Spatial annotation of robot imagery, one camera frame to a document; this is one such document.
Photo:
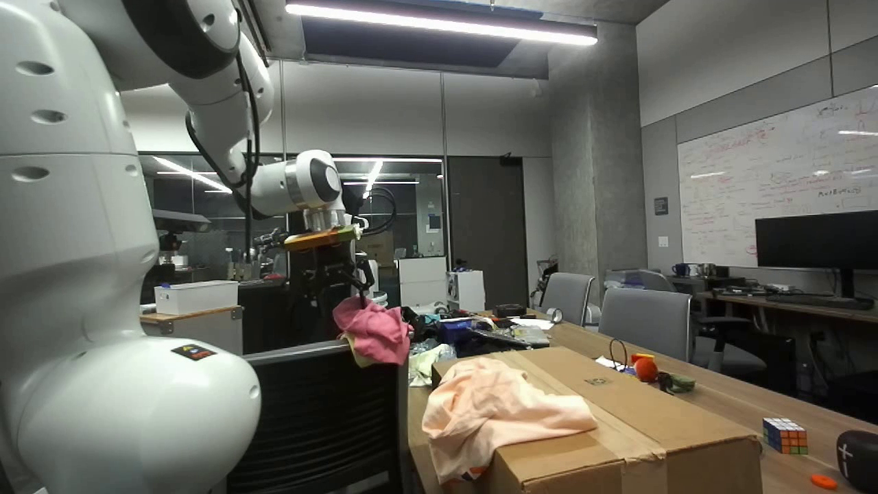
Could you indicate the peach cloth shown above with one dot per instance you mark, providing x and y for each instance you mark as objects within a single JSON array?
[{"x": 487, "y": 404}]

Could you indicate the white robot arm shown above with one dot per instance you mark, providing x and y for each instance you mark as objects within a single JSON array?
[{"x": 92, "y": 403}]

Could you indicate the small orange cap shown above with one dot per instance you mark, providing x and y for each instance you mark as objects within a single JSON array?
[{"x": 824, "y": 481}]

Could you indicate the white storage bin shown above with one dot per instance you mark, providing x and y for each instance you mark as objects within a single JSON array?
[{"x": 193, "y": 297}]

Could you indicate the cardboard box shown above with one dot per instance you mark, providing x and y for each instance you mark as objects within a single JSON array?
[{"x": 644, "y": 440}]

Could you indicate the black bluetooth speaker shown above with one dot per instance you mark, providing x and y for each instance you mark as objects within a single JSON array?
[{"x": 856, "y": 461}]

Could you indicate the grey office chair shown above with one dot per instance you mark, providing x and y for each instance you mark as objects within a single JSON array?
[{"x": 326, "y": 424}]

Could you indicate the orange ball toy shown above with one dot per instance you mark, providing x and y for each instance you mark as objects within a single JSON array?
[{"x": 644, "y": 369}]

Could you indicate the rubiks cube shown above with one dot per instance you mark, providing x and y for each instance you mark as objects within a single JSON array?
[{"x": 784, "y": 436}]

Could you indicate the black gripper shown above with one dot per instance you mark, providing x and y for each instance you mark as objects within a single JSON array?
[{"x": 326, "y": 262}]

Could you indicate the black monitor on desk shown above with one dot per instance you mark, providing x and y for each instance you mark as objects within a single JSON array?
[{"x": 821, "y": 241}]

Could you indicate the grey chair near whiteboard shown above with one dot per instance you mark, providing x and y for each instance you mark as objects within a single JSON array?
[{"x": 650, "y": 321}]

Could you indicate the pink shirt orange print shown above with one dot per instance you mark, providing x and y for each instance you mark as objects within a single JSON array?
[{"x": 376, "y": 336}]

